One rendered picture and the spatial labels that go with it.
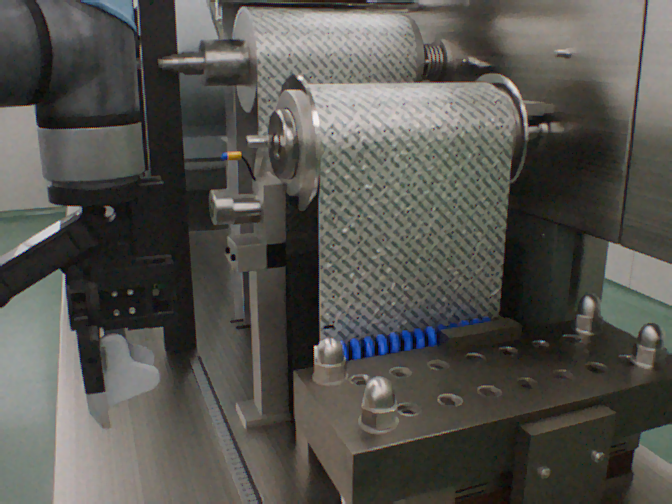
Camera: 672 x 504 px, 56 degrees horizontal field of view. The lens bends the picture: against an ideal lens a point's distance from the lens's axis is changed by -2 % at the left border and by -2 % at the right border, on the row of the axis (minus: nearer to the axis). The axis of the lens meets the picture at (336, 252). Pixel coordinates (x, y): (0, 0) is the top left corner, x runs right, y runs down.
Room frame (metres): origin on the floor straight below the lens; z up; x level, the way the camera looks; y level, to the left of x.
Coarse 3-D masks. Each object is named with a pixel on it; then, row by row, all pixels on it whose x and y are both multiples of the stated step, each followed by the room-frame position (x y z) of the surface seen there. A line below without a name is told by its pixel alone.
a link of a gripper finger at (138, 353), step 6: (108, 330) 0.50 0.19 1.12; (114, 330) 0.50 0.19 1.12; (120, 330) 0.50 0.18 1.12; (102, 348) 0.50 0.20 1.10; (132, 348) 0.51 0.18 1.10; (138, 348) 0.51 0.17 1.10; (144, 348) 0.51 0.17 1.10; (102, 354) 0.49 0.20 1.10; (132, 354) 0.51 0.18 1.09; (138, 354) 0.51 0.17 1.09; (144, 354) 0.51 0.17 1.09; (150, 354) 0.51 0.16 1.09; (138, 360) 0.51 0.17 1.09; (144, 360) 0.51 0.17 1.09; (150, 360) 0.51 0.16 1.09
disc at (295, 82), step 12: (288, 84) 0.73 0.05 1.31; (300, 84) 0.69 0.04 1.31; (300, 96) 0.69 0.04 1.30; (312, 96) 0.67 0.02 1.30; (312, 108) 0.66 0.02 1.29; (312, 120) 0.65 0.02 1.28; (312, 132) 0.65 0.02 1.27; (312, 144) 0.65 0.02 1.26; (312, 156) 0.65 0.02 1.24; (312, 168) 0.65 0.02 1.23; (312, 180) 0.65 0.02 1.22; (312, 192) 0.66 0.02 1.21; (300, 204) 0.69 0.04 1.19
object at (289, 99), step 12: (288, 96) 0.70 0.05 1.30; (504, 96) 0.77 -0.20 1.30; (276, 108) 0.75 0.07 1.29; (288, 108) 0.72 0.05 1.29; (300, 108) 0.67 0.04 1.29; (300, 120) 0.66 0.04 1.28; (300, 132) 0.67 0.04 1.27; (300, 144) 0.67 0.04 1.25; (300, 156) 0.67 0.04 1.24; (300, 168) 0.67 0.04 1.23; (288, 180) 0.71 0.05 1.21; (300, 180) 0.67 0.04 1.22; (288, 192) 0.71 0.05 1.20; (300, 192) 0.68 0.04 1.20
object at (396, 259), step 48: (336, 192) 0.66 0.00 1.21; (384, 192) 0.68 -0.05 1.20; (432, 192) 0.70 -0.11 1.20; (480, 192) 0.73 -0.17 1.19; (336, 240) 0.66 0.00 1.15; (384, 240) 0.68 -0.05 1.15; (432, 240) 0.70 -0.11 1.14; (480, 240) 0.73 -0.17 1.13; (336, 288) 0.66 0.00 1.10; (384, 288) 0.68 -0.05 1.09; (432, 288) 0.70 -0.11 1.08; (480, 288) 0.73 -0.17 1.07; (336, 336) 0.66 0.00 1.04; (384, 336) 0.68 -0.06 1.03
